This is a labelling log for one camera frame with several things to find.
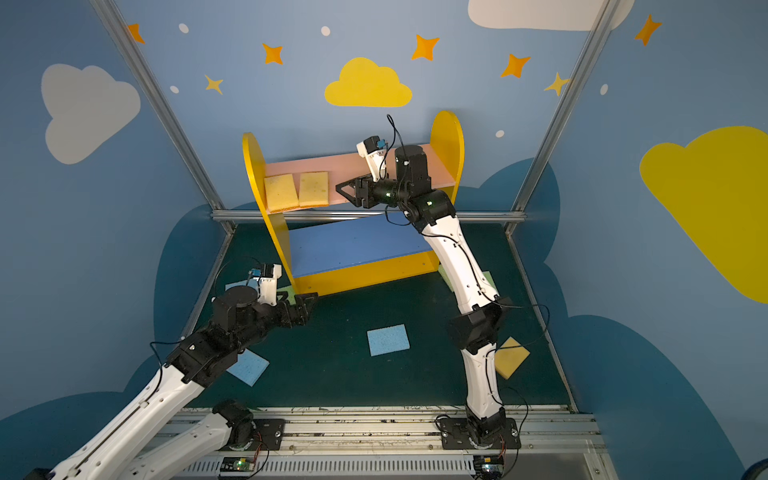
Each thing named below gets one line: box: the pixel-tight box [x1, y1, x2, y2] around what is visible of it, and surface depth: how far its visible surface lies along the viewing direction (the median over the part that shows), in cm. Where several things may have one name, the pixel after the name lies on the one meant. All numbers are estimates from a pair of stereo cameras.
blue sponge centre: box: [367, 324, 410, 357], surface depth 92 cm
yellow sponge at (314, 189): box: [298, 171, 330, 208], surface depth 72 cm
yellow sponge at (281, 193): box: [264, 174, 300, 213], surface depth 71 cm
